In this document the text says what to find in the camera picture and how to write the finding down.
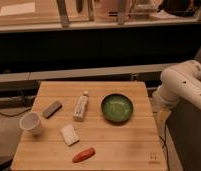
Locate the white paper sheet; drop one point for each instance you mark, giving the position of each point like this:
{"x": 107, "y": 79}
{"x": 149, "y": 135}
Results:
{"x": 17, "y": 9}

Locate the white sponge block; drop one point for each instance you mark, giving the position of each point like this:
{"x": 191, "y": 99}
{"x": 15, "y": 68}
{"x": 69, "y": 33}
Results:
{"x": 69, "y": 134}

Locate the grey rectangular block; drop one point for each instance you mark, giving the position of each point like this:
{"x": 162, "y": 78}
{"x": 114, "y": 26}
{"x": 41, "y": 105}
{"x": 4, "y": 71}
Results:
{"x": 50, "y": 110}

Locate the red orange pepper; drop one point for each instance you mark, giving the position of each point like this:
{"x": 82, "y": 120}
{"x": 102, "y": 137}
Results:
{"x": 83, "y": 155}

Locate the green ceramic bowl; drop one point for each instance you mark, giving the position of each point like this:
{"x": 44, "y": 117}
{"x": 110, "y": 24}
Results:
{"x": 117, "y": 108}

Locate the white tube bottle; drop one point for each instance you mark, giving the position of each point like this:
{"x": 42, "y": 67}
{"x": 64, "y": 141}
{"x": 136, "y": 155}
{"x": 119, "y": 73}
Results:
{"x": 81, "y": 107}

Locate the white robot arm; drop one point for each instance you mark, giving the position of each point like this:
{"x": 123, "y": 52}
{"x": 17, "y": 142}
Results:
{"x": 180, "y": 80}

